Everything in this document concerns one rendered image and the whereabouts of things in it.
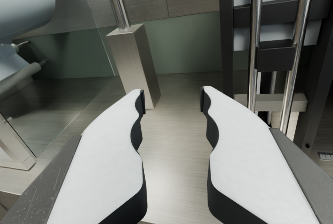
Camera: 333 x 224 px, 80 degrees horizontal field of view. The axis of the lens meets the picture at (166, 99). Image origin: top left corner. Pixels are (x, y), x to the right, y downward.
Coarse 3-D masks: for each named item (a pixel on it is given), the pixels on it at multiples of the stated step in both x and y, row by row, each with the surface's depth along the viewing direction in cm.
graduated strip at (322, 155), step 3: (318, 153) 44; (321, 153) 44; (324, 153) 44; (327, 153) 44; (330, 153) 44; (321, 156) 43; (324, 156) 43; (327, 156) 43; (330, 156) 43; (321, 159) 43; (324, 159) 43; (327, 159) 42; (330, 159) 42
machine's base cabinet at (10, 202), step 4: (0, 200) 67; (4, 200) 66; (8, 200) 65; (12, 200) 63; (0, 204) 69; (4, 204) 69; (8, 204) 67; (12, 204) 66; (0, 208) 73; (4, 208) 70; (8, 208) 70; (0, 212) 76; (4, 212) 75; (0, 216) 80; (0, 220) 84
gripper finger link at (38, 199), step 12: (72, 144) 8; (60, 156) 7; (72, 156) 7; (48, 168) 7; (60, 168) 7; (36, 180) 7; (48, 180) 7; (60, 180) 7; (24, 192) 6; (36, 192) 6; (48, 192) 6; (24, 204) 6; (36, 204) 6; (48, 204) 6; (12, 216) 6; (24, 216) 6; (36, 216) 6; (48, 216) 6
